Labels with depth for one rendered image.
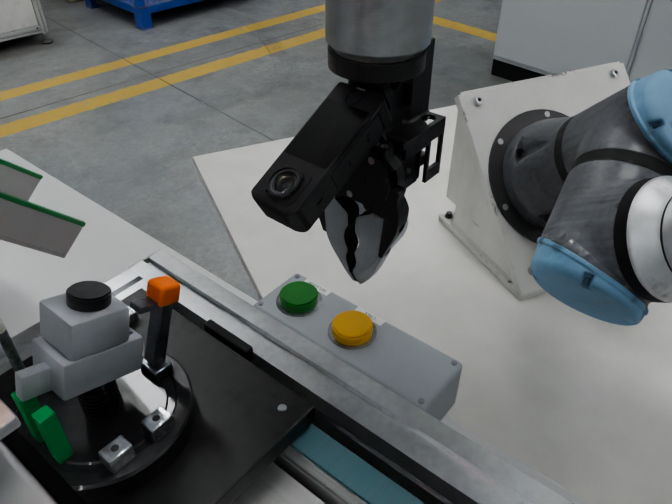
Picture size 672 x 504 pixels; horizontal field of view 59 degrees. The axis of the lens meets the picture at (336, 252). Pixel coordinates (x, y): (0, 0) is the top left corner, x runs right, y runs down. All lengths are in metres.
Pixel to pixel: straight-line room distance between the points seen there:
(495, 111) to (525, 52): 2.86
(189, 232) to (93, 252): 1.51
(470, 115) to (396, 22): 0.42
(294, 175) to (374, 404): 0.23
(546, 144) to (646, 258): 0.25
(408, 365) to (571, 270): 0.17
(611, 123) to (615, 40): 2.77
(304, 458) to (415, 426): 0.10
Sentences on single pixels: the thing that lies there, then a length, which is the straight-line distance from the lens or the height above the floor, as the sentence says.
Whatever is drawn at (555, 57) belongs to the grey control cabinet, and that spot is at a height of 0.22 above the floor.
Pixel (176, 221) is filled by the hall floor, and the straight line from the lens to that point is 2.48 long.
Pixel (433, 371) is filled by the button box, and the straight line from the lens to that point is 0.56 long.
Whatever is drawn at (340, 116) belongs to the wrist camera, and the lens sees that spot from 0.43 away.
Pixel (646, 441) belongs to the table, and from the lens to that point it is 0.71.
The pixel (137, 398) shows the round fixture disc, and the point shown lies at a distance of 0.52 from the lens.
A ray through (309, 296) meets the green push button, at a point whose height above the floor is 0.97.
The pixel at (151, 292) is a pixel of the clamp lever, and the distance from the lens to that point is 0.49.
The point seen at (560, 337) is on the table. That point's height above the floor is 0.86.
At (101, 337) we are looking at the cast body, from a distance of 0.45.
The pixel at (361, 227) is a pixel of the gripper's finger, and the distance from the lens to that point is 0.49.
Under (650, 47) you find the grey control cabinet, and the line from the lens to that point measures 3.39.
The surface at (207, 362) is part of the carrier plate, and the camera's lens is 0.56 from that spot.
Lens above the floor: 1.38
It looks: 38 degrees down
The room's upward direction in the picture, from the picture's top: straight up
